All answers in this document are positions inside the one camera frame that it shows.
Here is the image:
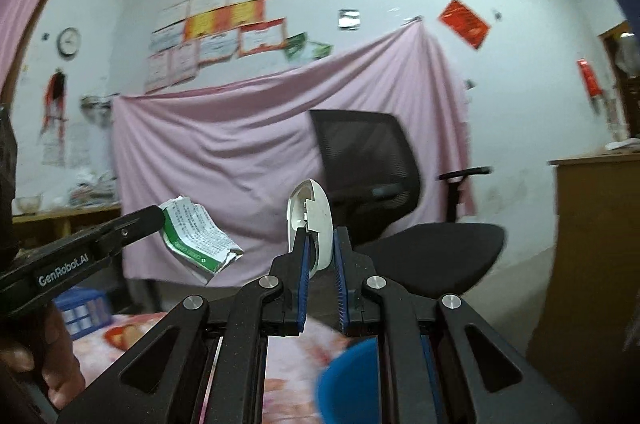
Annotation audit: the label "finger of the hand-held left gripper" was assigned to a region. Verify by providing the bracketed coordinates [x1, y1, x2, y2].
[94, 204, 167, 261]

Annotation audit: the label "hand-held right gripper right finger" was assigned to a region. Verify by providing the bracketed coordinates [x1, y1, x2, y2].
[333, 226, 582, 424]

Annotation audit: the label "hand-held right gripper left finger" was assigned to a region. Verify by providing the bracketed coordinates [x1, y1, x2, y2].
[57, 226, 315, 424]

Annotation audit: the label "green and white paper carton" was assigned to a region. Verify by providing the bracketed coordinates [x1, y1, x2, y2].
[160, 196, 245, 288]

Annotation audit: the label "white plastic shell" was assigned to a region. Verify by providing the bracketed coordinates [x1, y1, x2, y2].
[286, 178, 332, 280]

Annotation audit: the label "blue plastic basin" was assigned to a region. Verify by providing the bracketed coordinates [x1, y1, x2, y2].
[316, 335, 443, 424]

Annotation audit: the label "person's left hand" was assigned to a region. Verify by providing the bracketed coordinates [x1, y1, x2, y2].
[0, 299, 87, 407]

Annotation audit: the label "wooden shelf unit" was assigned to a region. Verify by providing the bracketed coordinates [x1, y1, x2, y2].
[10, 203, 124, 255]

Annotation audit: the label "stack of papers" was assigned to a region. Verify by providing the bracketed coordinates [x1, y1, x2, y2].
[67, 170, 119, 208]

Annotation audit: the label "blue cardboard box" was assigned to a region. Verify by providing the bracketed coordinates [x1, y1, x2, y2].
[52, 289, 112, 338]

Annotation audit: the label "black mesh office chair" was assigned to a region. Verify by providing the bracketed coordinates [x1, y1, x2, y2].
[307, 109, 507, 301]

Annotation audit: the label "floral pink blanket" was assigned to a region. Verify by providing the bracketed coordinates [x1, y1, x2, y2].
[74, 310, 353, 424]

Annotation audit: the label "hanging pink sheet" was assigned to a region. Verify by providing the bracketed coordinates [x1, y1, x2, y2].
[111, 21, 477, 281]

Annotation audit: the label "wooden cabinet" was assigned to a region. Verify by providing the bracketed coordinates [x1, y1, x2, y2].
[529, 150, 640, 407]

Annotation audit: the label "red hanging envelope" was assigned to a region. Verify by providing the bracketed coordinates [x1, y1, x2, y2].
[576, 57, 604, 101]

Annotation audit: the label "paper wall calendar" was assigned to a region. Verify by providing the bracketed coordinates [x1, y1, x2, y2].
[39, 124, 69, 168]

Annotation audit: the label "wire wall rack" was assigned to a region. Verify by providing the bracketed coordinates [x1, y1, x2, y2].
[80, 93, 119, 125]

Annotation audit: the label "red tassel wall ornament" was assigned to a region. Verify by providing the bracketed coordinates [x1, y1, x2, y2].
[42, 72, 69, 131]

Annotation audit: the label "round wall clock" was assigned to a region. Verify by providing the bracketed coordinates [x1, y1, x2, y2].
[57, 27, 82, 58]

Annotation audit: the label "group of wall certificates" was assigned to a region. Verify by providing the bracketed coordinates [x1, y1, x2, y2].
[144, 0, 319, 95]

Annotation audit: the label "green wall photos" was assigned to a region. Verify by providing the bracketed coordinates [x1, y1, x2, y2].
[284, 32, 334, 66]

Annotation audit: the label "black and white wall photo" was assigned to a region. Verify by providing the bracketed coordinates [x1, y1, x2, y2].
[337, 8, 362, 30]

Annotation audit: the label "red paper wall square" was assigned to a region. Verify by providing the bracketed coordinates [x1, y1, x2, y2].
[438, 0, 492, 51]

